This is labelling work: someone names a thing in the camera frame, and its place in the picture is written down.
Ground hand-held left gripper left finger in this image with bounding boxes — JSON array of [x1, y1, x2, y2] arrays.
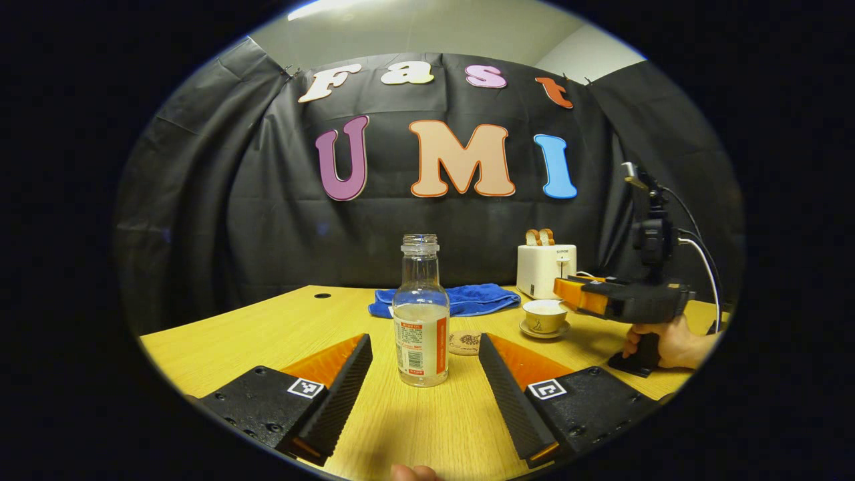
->
[[197, 333, 373, 467]]

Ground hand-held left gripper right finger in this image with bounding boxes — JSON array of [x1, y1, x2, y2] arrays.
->
[[478, 332, 659, 468]]

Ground white teacup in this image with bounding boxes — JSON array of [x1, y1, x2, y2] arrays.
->
[[522, 299, 569, 334]]

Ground round cork coaster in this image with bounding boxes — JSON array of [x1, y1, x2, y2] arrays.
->
[[448, 330, 483, 356]]

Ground clear water bottle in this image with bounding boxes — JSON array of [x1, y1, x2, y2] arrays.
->
[[392, 233, 451, 388]]

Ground white toaster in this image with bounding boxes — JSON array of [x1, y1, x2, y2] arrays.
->
[[516, 244, 577, 300]]

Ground white saucer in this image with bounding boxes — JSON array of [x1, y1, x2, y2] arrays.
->
[[519, 319, 571, 339]]

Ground blue towel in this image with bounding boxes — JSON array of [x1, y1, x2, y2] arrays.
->
[[368, 283, 522, 319]]

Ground black backdrop cloth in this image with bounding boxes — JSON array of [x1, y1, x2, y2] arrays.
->
[[114, 37, 745, 335]]

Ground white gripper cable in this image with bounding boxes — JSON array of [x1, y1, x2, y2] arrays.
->
[[677, 237, 723, 331]]

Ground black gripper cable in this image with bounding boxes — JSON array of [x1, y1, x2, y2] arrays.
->
[[661, 186, 722, 288]]

